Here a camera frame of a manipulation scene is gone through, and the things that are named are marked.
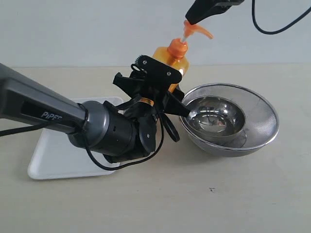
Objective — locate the black second arm gripper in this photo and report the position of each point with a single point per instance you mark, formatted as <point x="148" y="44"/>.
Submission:
<point x="202" y="9"/>

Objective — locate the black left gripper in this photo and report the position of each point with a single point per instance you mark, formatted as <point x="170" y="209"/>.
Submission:
<point x="155" y="89"/>

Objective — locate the orange pump soap bottle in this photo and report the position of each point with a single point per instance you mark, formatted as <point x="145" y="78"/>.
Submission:
<point x="175" y="54"/>

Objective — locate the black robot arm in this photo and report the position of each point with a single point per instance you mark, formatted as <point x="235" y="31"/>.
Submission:
<point x="114" y="136"/>

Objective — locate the small stainless steel bowl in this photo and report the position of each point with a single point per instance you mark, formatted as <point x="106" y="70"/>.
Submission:
<point x="215" y="119"/>

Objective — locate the steel mesh colander bowl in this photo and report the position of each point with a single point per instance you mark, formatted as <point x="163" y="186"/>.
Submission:
<point x="261" y="127"/>

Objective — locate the white rectangular foam tray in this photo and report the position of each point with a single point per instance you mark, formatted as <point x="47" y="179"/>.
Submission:
<point x="56" y="158"/>

